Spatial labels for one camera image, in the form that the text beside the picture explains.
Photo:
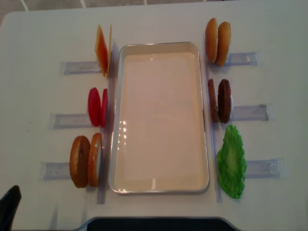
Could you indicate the black robot base front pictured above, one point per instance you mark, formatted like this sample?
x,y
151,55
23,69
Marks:
x,y
158,224

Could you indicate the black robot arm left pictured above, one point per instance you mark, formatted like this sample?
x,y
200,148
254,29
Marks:
x,y
8,207

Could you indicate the red tomato slice inner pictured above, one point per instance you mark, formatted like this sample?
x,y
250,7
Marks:
x,y
104,108

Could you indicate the red tomato slice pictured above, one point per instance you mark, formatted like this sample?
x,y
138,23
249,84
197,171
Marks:
x,y
104,108
94,107

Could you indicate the brown meat patty inner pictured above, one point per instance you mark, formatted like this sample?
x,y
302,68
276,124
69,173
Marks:
x,y
212,101

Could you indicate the brown meat patty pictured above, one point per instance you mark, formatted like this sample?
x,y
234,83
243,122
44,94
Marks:
x,y
212,101
224,101

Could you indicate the red tomato slice outer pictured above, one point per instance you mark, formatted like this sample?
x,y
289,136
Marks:
x,y
94,107

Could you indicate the brown meat patty outer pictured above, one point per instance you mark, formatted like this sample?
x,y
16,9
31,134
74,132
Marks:
x,y
224,101

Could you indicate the yellow cheese slice inner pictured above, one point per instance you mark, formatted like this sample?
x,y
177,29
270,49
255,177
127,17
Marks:
x,y
109,53

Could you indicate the orange cheese slice outer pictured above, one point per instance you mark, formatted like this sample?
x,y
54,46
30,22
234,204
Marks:
x,y
101,50

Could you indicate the green lettuce leaf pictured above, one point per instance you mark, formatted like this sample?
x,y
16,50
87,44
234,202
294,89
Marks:
x,y
231,163

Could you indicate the white rectangular tray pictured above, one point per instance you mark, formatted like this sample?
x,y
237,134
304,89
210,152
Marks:
x,y
158,140

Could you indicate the clear left long strip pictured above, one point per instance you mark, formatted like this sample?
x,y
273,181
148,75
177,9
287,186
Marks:
x,y
108,129

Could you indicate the clear long strip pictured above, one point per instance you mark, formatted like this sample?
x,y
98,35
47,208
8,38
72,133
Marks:
x,y
108,129
211,127

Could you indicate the brown bun slice outer left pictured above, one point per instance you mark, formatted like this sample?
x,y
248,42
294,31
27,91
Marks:
x,y
79,158

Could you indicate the clear right long strip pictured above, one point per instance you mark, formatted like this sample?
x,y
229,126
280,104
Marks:
x,y
211,127

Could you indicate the clear cheese holder rail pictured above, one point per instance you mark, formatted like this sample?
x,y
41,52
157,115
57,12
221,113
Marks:
x,y
71,68

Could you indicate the clear tomato holder rail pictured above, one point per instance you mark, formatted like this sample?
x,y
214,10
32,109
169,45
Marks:
x,y
62,121

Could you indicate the clear right bun holder rail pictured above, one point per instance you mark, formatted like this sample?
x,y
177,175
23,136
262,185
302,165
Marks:
x,y
244,58

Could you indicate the clear bun holder rail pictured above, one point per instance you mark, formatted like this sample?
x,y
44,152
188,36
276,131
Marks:
x,y
244,58
54,171

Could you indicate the clear patty holder rail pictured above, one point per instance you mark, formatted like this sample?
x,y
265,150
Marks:
x,y
260,112

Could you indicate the clear left bun holder rail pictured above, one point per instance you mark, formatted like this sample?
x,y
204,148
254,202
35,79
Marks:
x,y
54,171

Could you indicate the clear lettuce holder rail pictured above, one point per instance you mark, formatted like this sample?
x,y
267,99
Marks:
x,y
273,168

